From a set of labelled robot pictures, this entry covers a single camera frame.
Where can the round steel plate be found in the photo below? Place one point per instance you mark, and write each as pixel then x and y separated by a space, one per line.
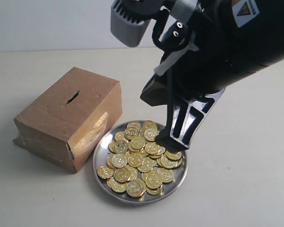
pixel 101 153

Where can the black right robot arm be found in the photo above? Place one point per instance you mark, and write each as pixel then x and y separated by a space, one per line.
pixel 260 32

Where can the gold coin front right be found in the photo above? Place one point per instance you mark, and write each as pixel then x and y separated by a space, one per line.
pixel 167 175

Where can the gold coin far left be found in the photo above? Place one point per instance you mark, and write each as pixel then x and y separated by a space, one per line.
pixel 105 172

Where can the brown cardboard slotted box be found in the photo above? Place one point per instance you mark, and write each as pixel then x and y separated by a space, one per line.
pixel 66 122

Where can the gold coin front centre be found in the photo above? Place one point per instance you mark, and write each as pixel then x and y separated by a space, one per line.
pixel 136 188

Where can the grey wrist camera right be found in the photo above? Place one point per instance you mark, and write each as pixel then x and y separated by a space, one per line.
pixel 130 19

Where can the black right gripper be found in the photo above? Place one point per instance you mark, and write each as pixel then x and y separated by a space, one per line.
pixel 194 83

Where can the gold coin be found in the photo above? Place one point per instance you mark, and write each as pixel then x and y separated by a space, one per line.
pixel 136 188
pixel 167 175
pixel 105 172

